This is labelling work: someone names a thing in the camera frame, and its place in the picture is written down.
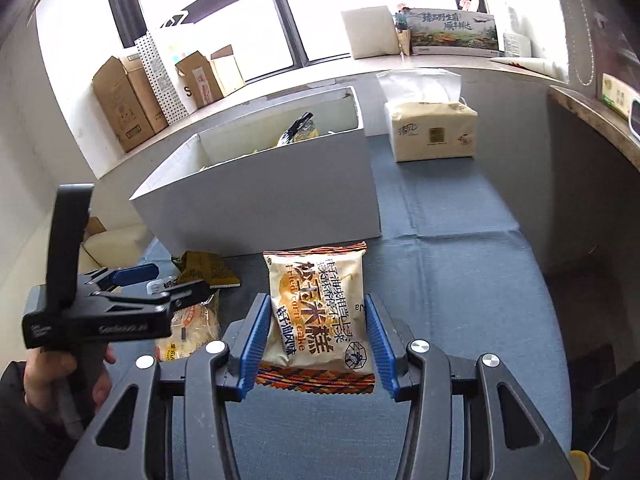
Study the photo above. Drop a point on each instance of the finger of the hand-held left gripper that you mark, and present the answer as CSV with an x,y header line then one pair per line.
x,y
135,317
132,274

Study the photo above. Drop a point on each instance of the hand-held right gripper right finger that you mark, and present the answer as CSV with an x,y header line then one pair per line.
x,y
381,345

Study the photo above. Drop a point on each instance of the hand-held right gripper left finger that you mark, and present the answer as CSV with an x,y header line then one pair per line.
x,y
252,345

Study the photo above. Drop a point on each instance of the small white snack packet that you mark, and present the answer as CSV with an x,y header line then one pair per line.
x,y
160,287

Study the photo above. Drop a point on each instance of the beige patterned-edge snack packet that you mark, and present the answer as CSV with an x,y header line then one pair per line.
x,y
320,315

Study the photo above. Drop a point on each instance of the white storage box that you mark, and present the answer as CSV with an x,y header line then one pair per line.
x,y
280,195

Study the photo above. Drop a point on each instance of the person's left forearm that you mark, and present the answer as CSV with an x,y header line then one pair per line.
x,y
25,440

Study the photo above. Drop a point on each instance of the person's left hand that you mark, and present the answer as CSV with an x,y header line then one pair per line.
x,y
42,375

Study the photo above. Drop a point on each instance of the small cardboard scrap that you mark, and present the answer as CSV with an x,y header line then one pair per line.
x,y
95,227

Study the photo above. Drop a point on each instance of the clear bread snack packet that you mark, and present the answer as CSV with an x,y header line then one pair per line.
x,y
192,332

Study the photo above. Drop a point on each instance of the dark yellow-brown snack packet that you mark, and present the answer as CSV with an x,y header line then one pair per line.
x,y
207,270

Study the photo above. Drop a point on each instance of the blue-grey tablecloth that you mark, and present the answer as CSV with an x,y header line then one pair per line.
x,y
465,280

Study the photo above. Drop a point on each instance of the large brown cardboard box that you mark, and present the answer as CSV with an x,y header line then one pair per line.
x,y
127,105

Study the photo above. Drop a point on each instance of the polka dot paper bag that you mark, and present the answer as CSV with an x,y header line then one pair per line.
x,y
170,75

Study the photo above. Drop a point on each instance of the small open cardboard box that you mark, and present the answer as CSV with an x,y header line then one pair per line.
x,y
200,82
229,72

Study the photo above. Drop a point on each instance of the beige tissue pack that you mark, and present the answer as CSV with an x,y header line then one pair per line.
x,y
432,135

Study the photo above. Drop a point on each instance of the yellow chips bag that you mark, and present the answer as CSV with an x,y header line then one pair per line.
x,y
300,132

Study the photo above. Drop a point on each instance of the yellow cup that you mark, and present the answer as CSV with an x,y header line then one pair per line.
x,y
580,467

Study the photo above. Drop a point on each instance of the brown stone shelf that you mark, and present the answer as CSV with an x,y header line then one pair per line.
x,y
595,120

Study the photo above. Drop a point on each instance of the plain white box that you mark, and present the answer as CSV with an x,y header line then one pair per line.
x,y
371,32

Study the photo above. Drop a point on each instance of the small printed bag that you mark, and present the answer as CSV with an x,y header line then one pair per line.
x,y
402,30

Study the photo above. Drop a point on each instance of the white tube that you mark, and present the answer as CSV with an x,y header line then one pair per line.
x,y
535,66

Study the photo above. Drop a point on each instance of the landscape-print carton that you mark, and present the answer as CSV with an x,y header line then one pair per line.
x,y
455,35

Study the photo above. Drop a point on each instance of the white plastic bottle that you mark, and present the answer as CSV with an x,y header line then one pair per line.
x,y
517,45

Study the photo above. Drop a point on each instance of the white-framed black container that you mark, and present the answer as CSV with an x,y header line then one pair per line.
x,y
635,120

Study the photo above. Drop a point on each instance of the green and white carton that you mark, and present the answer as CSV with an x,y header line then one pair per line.
x,y
617,95

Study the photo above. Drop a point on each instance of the pink paper item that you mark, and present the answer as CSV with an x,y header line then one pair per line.
x,y
469,2

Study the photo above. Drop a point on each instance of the dark window frame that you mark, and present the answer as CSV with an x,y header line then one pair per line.
x,y
280,25

